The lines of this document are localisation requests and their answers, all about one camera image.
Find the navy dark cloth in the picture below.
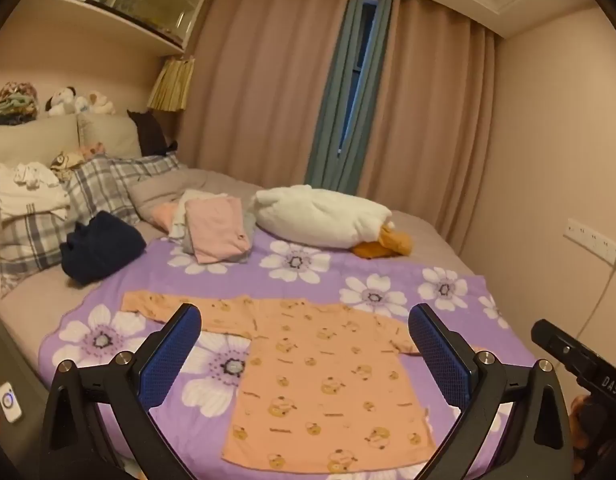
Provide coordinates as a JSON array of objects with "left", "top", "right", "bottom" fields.
[{"left": 60, "top": 210, "right": 147, "bottom": 285}]

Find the window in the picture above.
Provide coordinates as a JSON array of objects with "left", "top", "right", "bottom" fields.
[{"left": 340, "top": 2, "right": 377, "bottom": 153}]

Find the white clothes pile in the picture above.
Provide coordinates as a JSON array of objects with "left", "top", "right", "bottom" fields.
[{"left": 0, "top": 161, "right": 71, "bottom": 221}]

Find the beige plush toy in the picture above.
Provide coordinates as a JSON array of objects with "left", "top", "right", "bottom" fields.
[{"left": 80, "top": 91, "right": 116, "bottom": 115}]

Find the purple floral blanket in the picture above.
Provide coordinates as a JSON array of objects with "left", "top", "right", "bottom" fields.
[{"left": 40, "top": 232, "right": 539, "bottom": 480}]

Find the colourful knitted bundle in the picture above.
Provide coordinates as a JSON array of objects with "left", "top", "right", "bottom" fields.
[{"left": 0, "top": 81, "right": 40, "bottom": 127}]

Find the taupe quilt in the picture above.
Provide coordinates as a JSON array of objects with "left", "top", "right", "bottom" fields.
[{"left": 128, "top": 167, "right": 259, "bottom": 223}]

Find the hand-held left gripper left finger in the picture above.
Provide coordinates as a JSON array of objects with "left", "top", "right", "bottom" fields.
[{"left": 40, "top": 303, "right": 203, "bottom": 480}]

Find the white folded garment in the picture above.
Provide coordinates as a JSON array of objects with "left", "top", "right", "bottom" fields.
[{"left": 169, "top": 189, "right": 223, "bottom": 246}]

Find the white wall socket strip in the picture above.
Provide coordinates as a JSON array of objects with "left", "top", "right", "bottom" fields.
[{"left": 563, "top": 217, "right": 616, "bottom": 266}]

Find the grey folded garment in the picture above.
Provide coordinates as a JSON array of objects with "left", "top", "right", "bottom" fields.
[{"left": 183, "top": 210, "right": 259, "bottom": 265}]

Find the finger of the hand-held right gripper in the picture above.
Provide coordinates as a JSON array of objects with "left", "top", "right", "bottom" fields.
[{"left": 531, "top": 319, "right": 596, "bottom": 383}]

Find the white round-button device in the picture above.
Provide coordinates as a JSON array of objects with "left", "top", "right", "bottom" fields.
[{"left": 0, "top": 382, "right": 26, "bottom": 423}]

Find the beige headboard cushion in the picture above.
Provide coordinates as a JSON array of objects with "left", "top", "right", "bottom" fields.
[
  {"left": 0, "top": 116, "right": 81, "bottom": 171},
  {"left": 78, "top": 111, "right": 141, "bottom": 158}
]

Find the pleated straw fan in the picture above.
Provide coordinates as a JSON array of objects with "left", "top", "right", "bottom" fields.
[{"left": 146, "top": 55, "right": 196, "bottom": 111}]

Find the white wall shelf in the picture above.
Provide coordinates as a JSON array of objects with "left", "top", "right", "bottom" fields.
[{"left": 25, "top": 0, "right": 186, "bottom": 56}]

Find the white duck plush toy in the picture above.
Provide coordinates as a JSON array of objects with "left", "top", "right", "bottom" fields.
[{"left": 250, "top": 185, "right": 415, "bottom": 260}]

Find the teal curtain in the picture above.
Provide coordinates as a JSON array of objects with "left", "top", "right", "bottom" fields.
[{"left": 304, "top": 0, "right": 393, "bottom": 193}]

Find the pink folded garment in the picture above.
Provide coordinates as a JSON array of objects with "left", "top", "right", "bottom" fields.
[{"left": 185, "top": 195, "right": 251, "bottom": 265}]

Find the pink curtain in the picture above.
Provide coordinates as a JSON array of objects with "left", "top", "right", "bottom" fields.
[
  {"left": 358, "top": 0, "right": 499, "bottom": 251},
  {"left": 178, "top": 0, "right": 351, "bottom": 193}
]

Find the dark brown cloth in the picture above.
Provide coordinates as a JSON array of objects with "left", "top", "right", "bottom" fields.
[{"left": 126, "top": 109, "right": 179, "bottom": 157}]

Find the orange printed shirt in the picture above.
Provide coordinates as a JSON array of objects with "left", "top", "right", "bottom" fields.
[{"left": 120, "top": 292, "right": 436, "bottom": 476}]

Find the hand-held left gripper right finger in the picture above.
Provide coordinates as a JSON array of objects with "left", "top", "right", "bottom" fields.
[{"left": 408, "top": 303, "right": 574, "bottom": 480}]

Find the patterned plush toy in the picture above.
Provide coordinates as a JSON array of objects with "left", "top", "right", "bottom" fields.
[{"left": 50, "top": 149, "right": 88, "bottom": 181}]

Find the white cable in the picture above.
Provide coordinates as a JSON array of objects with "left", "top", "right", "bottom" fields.
[{"left": 575, "top": 255, "right": 616, "bottom": 341}]

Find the black and white plush toy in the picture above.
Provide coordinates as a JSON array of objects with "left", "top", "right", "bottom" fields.
[{"left": 45, "top": 86, "right": 81, "bottom": 116}]

